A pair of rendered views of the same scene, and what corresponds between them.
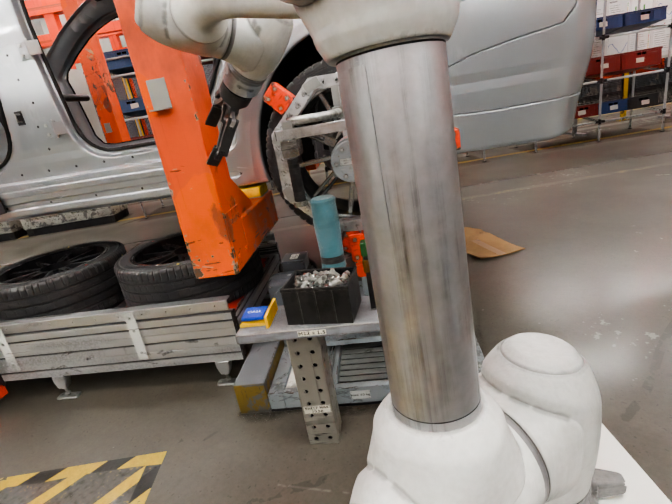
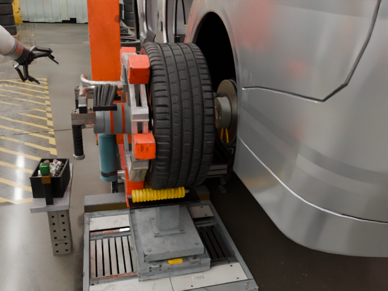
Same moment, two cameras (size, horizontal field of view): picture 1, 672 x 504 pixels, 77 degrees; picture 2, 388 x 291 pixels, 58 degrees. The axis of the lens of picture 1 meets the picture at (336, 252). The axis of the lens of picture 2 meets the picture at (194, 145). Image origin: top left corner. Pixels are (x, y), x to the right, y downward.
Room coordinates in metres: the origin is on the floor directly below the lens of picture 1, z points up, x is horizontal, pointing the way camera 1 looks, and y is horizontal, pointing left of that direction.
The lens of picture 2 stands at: (1.14, -1.59, 1.39)
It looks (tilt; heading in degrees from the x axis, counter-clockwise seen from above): 24 degrees down; 65
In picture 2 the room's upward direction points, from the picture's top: 3 degrees clockwise
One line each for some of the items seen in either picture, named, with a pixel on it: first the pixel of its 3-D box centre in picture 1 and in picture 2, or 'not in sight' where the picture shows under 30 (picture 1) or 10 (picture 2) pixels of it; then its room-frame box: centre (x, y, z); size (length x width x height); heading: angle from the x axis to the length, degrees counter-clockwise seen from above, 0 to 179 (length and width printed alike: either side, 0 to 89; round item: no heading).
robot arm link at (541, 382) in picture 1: (533, 410); not in sight; (0.49, -0.24, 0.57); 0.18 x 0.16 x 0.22; 122
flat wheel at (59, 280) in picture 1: (62, 283); not in sight; (2.07, 1.41, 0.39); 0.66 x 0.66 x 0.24
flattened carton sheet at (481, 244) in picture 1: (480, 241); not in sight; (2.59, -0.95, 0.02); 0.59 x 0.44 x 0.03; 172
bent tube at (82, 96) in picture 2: not in sight; (103, 84); (1.37, -0.20, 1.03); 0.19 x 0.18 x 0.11; 172
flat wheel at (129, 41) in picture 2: not in sight; (123, 46); (2.58, 4.85, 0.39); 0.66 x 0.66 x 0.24
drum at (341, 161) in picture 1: (353, 157); (116, 118); (1.43, -0.11, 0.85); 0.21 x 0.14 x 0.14; 172
